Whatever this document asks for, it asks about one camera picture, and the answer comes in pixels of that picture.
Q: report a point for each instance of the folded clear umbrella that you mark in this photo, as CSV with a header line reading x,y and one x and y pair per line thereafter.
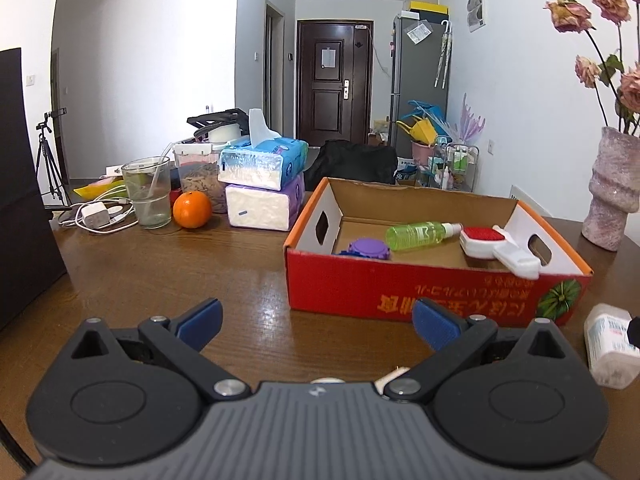
x,y
444,55

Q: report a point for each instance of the clear cereal container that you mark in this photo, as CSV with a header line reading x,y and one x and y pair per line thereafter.
x,y
200,180

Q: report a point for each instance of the black bag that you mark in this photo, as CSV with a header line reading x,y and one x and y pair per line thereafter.
x,y
355,162

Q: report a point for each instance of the white board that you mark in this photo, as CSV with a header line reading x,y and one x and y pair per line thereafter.
x,y
530,200

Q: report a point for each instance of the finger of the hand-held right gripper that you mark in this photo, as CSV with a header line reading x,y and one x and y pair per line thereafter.
x,y
635,332

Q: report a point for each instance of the blue plastic rack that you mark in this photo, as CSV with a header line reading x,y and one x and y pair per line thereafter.
x,y
422,109

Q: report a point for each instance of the white charger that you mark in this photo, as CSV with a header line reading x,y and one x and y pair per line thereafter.
x,y
96,215

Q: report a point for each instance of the purple wall decoration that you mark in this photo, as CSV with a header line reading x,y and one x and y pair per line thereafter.
x,y
472,122

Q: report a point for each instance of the blue tissue pack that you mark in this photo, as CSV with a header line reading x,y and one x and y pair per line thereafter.
x,y
265,160

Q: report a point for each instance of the purple tissue pack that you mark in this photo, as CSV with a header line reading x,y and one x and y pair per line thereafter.
x,y
260,207

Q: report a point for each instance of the yellow bag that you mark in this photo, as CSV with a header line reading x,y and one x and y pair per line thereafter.
x,y
97,190

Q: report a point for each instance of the metal rolling cart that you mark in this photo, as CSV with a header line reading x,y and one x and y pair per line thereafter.
x,y
457,165

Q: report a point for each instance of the white tape roll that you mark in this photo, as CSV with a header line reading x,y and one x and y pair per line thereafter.
x,y
224,134

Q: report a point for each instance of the glass cup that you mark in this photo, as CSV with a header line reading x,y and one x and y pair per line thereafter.
x,y
147,200

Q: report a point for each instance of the pink glitter vase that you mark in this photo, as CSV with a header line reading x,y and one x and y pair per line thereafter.
x,y
610,190

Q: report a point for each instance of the orange fruit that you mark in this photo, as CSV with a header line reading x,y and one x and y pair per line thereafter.
x,y
192,210

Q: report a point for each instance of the black tripod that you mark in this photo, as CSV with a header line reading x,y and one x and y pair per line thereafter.
x,y
47,160

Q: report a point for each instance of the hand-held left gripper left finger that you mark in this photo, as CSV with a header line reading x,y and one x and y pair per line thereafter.
x,y
200,322

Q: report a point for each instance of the green spray bottle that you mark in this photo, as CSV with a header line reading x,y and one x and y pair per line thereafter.
x,y
415,235

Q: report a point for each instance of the pink bucket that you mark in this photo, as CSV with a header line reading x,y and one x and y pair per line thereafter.
x,y
421,152

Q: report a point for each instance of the purple round lid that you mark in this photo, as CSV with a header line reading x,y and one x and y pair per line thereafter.
x,y
369,247

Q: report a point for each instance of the red white lint brush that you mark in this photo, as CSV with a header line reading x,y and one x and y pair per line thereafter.
x,y
482,240

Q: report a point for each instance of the dark brown door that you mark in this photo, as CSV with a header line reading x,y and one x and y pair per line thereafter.
x,y
330,105

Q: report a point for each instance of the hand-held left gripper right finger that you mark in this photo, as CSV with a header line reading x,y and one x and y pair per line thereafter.
x,y
436,325

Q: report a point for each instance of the black folding stand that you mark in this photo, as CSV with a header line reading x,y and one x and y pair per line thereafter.
x,y
215,119

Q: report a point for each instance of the black panel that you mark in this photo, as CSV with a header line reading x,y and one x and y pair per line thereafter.
x,y
25,200

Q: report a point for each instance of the grey refrigerator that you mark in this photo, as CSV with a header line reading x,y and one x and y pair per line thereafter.
x,y
415,75

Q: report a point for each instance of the red cardboard box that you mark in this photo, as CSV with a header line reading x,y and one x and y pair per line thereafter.
x,y
350,285

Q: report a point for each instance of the yellow black box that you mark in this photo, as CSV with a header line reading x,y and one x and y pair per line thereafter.
x,y
429,8

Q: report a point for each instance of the yellow plastic dustpan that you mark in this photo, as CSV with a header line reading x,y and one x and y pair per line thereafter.
x,y
420,131

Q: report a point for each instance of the paper sheet on door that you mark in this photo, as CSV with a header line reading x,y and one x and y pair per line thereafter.
x,y
328,56

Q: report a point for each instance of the white plastic bottle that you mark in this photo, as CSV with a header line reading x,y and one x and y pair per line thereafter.
x,y
607,355

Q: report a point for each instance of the clear plastic bag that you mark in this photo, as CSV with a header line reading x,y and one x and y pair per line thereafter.
x,y
419,32

